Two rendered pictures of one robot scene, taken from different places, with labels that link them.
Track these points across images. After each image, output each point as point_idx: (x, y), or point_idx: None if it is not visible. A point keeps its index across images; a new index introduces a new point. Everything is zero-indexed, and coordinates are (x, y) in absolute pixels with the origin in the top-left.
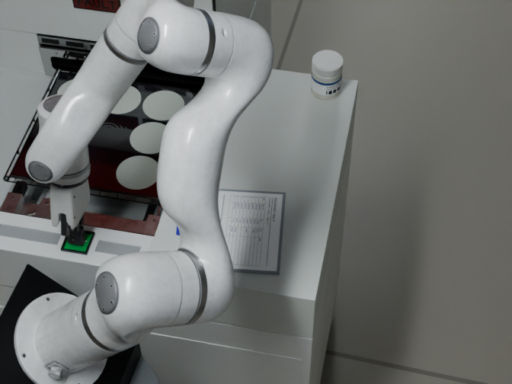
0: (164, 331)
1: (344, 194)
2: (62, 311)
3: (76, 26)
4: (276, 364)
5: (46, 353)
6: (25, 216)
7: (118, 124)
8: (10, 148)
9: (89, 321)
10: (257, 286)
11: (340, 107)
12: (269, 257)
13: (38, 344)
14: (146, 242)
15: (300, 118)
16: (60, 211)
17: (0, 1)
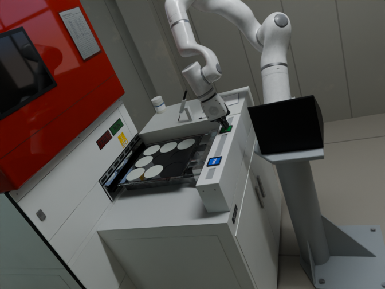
0: (252, 145)
1: None
2: (272, 82)
3: (105, 160)
4: None
5: (287, 96)
6: (211, 146)
7: (158, 157)
8: (154, 202)
9: (281, 60)
10: (244, 94)
11: (170, 106)
12: (232, 96)
13: (283, 100)
14: (226, 117)
15: (173, 110)
16: (223, 102)
17: (79, 176)
